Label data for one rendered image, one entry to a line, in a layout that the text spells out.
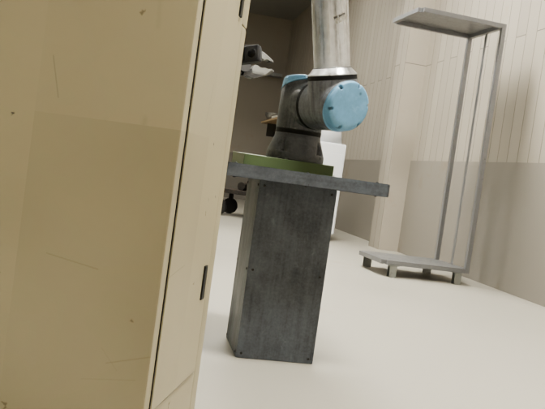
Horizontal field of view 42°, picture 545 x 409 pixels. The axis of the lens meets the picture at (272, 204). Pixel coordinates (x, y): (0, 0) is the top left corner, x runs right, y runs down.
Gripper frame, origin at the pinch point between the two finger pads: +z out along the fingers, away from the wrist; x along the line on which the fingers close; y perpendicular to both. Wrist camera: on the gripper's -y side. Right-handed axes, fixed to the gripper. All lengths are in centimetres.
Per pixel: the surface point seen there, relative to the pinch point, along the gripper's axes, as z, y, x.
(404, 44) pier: 409, 268, -150
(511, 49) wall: 339, 116, -92
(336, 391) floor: 11, -8, 95
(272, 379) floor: -1, 5, 91
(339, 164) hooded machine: 372, 329, -38
